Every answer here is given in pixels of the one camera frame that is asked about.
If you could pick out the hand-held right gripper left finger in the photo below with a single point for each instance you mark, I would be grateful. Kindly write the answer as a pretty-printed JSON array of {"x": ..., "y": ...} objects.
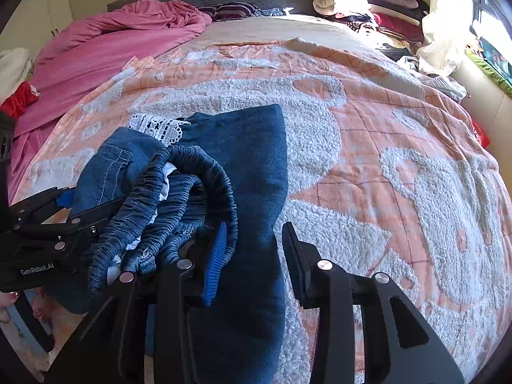
[{"x": 216, "y": 264}]

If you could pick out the white wardrobe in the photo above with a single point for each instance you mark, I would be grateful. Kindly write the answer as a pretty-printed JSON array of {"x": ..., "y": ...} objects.
[{"x": 40, "y": 12}]

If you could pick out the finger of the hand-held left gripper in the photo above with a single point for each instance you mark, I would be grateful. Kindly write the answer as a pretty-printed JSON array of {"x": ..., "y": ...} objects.
[
  {"x": 64, "y": 200},
  {"x": 88, "y": 224}
]

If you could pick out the white grey shirt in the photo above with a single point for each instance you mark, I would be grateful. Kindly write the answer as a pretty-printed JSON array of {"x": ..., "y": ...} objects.
[{"x": 440, "y": 80}]

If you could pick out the red cloth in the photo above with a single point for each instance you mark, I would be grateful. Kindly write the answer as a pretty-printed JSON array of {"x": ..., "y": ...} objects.
[{"x": 20, "y": 100}]

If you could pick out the white curtain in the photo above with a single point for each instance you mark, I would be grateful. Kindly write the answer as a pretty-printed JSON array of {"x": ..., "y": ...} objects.
[{"x": 448, "y": 20}]

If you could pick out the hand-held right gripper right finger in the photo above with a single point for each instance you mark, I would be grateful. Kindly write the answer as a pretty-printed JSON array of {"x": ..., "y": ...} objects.
[{"x": 296, "y": 260}]

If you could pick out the blue denim pants white lace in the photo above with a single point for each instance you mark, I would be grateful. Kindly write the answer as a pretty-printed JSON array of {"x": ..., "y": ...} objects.
[{"x": 256, "y": 168}]

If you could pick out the red plastic bag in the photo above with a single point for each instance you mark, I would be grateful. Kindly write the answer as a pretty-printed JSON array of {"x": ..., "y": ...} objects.
[{"x": 482, "y": 134}]

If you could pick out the pile of folded clothes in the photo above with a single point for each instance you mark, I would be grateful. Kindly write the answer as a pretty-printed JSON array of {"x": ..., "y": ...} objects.
[{"x": 360, "y": 12}]

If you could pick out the white fluffy cloth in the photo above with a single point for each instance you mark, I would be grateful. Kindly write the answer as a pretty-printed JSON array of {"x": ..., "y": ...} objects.
[{"x": 14, "y": 66}]

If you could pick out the peach white terry blanket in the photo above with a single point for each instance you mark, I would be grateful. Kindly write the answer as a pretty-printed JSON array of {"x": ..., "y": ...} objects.
[{"x": 380, "y": 136}]

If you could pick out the window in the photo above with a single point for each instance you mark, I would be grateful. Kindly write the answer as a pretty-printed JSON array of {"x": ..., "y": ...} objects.
[{"x": 494, "y": 20}]

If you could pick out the purple striped pillow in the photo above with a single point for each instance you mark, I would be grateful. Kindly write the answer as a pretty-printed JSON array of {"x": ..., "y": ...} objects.
[{"x": 228, "y": 10}]

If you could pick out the person's left hand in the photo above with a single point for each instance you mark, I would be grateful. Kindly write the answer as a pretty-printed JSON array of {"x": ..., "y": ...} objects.
[{"x": 8, "y": 300}]

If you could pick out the green cloth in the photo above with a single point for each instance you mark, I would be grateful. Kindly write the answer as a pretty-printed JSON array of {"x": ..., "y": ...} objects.
[{"x": 494, "y": 64}]

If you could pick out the pink quilt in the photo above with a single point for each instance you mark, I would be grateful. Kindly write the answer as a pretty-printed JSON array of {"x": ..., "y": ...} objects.
[{"x": 100, "y": 48}]

